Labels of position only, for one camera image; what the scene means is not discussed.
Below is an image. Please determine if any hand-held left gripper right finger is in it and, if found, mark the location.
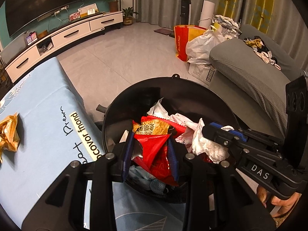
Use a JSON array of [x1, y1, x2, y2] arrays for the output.
[[167, 138, 278, 231]]

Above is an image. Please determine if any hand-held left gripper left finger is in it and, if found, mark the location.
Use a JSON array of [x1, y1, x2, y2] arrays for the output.
[[22, 130, 135, 231]]

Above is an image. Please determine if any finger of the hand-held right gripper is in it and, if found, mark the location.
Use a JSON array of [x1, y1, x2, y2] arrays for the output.
[[209, 122, 284, 150], [202, 125, 243, 160]]

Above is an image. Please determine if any white tissue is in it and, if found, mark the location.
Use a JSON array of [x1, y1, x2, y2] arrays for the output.
[[192, 118, 234, 164]]

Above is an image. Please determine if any red snack packet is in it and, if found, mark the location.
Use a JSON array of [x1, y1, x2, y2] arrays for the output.
[[132, 133, 180, 187]]

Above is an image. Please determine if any orange snack packet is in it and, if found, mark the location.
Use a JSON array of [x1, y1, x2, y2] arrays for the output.
[[132, 115, 187, 136]]

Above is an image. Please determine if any black round trash bin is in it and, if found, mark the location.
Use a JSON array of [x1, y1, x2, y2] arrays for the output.
[[101, 73, 241, 204]]

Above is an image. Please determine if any person's right hand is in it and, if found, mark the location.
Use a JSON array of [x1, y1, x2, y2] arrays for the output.
[[256, 186, 301, 218]]

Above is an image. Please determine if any white crumpled wrapper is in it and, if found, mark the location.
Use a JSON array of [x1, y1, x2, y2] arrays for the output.
[[147, 98, 169, 118]]

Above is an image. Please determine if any printed cardboard box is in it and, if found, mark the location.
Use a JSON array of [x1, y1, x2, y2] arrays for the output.
[[188, 63, 217, 86]]

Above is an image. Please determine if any grey sofa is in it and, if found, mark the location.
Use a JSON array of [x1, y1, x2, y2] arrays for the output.
[[209, 24, 308, 135]]

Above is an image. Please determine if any pile of socks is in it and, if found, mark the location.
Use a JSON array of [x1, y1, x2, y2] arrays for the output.
[[243, 36, 282, 71]]

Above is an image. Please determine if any white plastic bag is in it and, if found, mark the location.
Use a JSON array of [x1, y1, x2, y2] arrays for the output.
[[186, 28, 237, 65]]

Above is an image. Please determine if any red and yellow shopping bag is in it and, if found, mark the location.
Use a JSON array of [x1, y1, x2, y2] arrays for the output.
[[174, 24, 207, 63]]

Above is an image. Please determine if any heap of light clothes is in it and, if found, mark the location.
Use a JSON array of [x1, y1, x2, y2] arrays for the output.
[[212, 14, 242, 39]]

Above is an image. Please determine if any gold snack packet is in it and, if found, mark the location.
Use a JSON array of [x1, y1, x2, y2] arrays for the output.
[[0, 113, 21, 163]]

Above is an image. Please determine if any dark floor mat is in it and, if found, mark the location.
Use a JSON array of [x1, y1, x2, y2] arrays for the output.
[[153, 28, 175, 38]]

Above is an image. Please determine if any white cylindrical appliance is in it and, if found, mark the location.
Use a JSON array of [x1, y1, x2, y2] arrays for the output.
[[198, 0, 214, 28]]

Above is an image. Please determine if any upright vacuum cleaner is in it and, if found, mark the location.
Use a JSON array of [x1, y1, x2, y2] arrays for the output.
[[180, 0, 193, 27]]

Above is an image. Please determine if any white television cabinet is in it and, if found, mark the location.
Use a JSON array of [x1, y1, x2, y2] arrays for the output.
[[5, 11, 124, 83]]

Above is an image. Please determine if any small potted plant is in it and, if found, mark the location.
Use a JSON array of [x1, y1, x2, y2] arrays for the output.
[[121, 7, 139, 26]]

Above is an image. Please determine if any white and yellow box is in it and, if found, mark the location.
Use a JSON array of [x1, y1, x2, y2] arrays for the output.
[[78, 3, 99, 17]]

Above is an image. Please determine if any grey curtain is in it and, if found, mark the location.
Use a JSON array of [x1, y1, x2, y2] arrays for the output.
[[137, 0, 246, 29]]

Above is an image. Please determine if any small framed sign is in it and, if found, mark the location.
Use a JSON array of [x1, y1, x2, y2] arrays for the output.
[[25, 31, 39, 45]]

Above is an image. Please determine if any tall potted plant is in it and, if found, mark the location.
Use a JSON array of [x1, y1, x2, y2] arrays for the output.
[[105, 0, 124, 12]]

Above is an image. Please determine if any white plastic storage box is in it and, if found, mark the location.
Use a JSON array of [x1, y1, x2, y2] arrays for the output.
[[0, 40, 28, 64]]

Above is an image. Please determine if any white power strip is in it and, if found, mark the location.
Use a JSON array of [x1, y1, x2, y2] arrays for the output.
[[52, 5, 70, 16]]

